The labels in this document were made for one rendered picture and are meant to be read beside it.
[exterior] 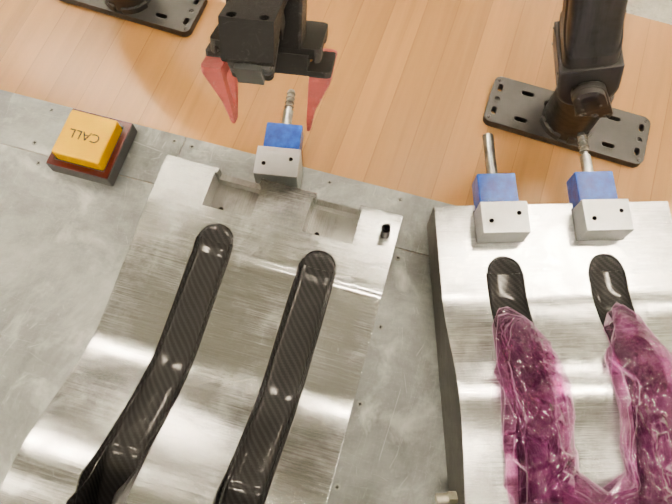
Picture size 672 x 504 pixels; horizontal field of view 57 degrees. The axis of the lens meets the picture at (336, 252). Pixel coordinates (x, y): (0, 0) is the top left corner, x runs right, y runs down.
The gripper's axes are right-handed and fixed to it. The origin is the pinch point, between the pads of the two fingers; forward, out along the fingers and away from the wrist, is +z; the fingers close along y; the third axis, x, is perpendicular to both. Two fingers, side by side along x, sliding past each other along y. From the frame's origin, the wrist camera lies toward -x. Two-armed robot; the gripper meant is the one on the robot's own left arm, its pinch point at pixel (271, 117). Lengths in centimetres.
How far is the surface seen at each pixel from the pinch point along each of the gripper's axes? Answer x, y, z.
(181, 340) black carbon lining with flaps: -18.3, -5.8, 15.1
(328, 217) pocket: -4.2, 6.8, 9.0
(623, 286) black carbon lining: -6.9, 38.6, 11.7
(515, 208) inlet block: -2.8, 26.3, 6.2
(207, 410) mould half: -24.8, -1.6, 16.4
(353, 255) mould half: -9.8, 10.0, 9.0
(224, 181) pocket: -2.4, -4.8, 7.0
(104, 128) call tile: 5.2, -21.0, 6.8
